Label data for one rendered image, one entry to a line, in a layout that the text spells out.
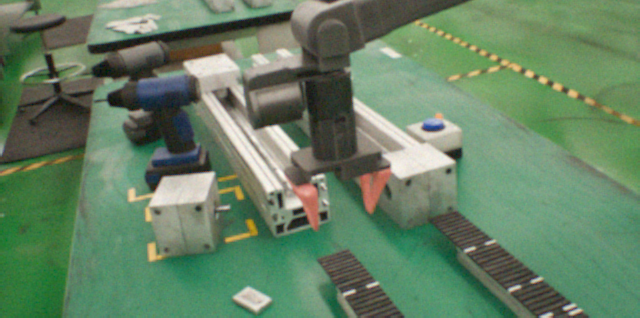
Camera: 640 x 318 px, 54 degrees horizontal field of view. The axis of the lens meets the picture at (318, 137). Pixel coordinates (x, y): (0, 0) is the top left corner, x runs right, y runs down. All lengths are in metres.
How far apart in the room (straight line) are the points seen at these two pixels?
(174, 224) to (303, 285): 0.24
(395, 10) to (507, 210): 0.47
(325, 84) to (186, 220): 0.40
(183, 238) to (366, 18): 0.50
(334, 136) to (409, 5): 0.17
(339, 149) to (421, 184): 0.28
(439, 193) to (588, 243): 0.23
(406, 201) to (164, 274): 0.39
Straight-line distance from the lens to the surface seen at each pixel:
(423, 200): 1.02
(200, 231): 1.03
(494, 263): 0.90
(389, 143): 1.17
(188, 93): 1.20
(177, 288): 0.98
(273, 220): 1.03
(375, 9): 0.72
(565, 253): 0.99
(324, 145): 0.75
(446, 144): 1.22
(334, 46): 0.69
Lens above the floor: 1.33
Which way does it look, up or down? 23 degrees down
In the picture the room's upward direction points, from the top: 7 degrees counter-clockwise
